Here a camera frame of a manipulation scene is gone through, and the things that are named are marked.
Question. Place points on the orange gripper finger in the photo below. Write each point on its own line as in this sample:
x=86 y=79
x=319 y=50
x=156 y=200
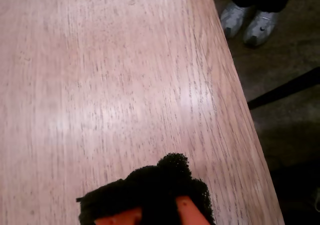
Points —
x=125 y=192
x=185 y=182

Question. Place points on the white shoe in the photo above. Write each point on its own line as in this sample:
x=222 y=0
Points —
x=261 y=27
x=232 y=17

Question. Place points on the black metal bar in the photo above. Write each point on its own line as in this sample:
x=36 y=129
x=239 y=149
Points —
x=285 y=87

